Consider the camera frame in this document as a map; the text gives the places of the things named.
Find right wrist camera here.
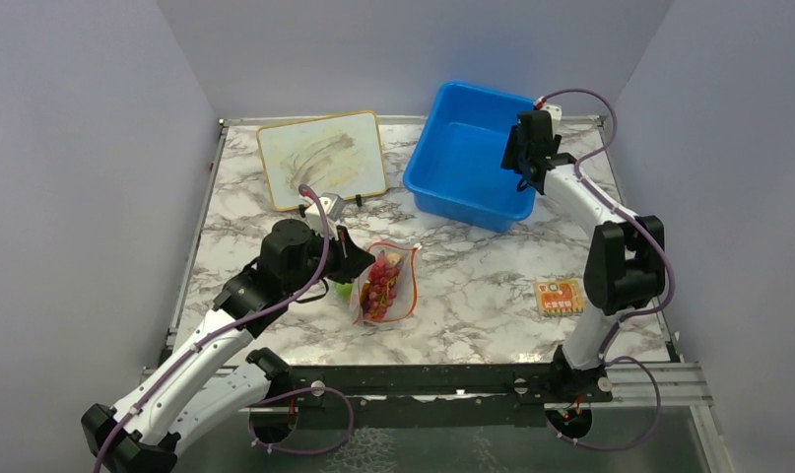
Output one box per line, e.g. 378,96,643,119
534,98,563,122

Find orange snack packet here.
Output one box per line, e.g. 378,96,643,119
534,279,586,317

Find purple cable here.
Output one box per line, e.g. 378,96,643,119
537,88,678,451
91,185,333,473

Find blue plastic bin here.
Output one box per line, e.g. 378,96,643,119
403,82,536,233

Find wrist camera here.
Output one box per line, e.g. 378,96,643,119
303,193,346,239
534,98,563,122

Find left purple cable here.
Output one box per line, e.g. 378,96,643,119
91,185,333,473

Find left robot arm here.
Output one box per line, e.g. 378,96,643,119
81,219,375,472

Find green lime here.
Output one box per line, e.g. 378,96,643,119
334,283,354,300

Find small whiteboard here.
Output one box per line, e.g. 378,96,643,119
255,110,389,211

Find clear zip top bag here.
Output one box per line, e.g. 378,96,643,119
350,241,423,325

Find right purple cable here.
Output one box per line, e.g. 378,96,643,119
537,88,678,451

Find garlic bulb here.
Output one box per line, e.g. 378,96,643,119
386,252,403,267

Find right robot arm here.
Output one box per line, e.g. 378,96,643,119
501,105,666,401

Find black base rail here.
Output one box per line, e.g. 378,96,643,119
249,363,613,430

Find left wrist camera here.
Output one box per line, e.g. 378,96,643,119
303,193,346,239

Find red grape bunch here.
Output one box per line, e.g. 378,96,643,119
360,251,402,321

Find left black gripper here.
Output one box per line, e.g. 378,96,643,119
285,223,376,295

